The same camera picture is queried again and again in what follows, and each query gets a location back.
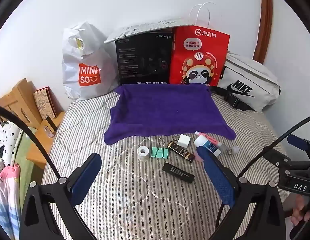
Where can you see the pink pen flashlight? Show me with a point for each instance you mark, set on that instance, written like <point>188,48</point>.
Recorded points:
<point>211,139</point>

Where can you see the green binder clip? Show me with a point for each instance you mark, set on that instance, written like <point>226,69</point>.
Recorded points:
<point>158,153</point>

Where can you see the white floral cloth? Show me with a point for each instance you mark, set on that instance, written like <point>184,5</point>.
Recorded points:
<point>7,137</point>

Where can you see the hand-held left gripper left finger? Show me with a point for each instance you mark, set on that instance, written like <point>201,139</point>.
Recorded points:
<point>86,172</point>

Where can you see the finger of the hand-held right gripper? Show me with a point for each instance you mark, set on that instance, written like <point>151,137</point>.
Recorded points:
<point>298,140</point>
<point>277,157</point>

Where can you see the brown wooden headboard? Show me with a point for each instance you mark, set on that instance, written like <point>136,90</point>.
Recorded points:
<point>266,17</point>

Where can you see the red paper bag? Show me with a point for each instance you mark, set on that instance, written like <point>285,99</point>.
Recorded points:
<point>202,47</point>

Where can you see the white plastic shopping bag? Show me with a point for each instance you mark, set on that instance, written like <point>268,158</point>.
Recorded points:
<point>70,67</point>

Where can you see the patterned brown box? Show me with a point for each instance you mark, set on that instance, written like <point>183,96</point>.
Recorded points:
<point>43,102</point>

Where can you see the white tape roll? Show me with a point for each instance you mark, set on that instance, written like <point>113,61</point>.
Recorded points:
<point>143,155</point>

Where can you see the pink blue striped cloth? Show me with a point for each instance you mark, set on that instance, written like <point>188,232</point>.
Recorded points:
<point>4,192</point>

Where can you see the wooden nightstand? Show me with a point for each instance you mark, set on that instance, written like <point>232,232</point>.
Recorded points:
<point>36,152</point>

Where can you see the light green cloth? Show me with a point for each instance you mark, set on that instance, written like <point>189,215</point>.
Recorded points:
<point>27,175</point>

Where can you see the white blue bottle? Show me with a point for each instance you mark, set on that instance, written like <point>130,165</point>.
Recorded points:
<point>207,145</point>

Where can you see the white charger plug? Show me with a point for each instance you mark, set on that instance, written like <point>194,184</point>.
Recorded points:
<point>183,141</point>

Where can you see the black gold small box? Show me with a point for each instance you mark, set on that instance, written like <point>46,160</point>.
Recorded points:
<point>181,152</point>

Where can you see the person's right hand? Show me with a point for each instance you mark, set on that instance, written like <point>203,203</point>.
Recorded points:
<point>299,212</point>

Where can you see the purple towel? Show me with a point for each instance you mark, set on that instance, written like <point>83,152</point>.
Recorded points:
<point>165,110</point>

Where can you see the small glass perfume bottle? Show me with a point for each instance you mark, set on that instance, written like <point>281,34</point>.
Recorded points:
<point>49,133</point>

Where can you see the white usb light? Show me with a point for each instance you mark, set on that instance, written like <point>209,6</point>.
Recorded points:
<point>234,150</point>

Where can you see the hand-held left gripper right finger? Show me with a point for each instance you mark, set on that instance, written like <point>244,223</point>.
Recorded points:
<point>218,178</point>

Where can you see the white waist bag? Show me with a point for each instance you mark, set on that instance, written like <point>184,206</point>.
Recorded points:
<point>247,72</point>

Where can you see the black headset box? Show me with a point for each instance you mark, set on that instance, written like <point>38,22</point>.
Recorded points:
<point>142,57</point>

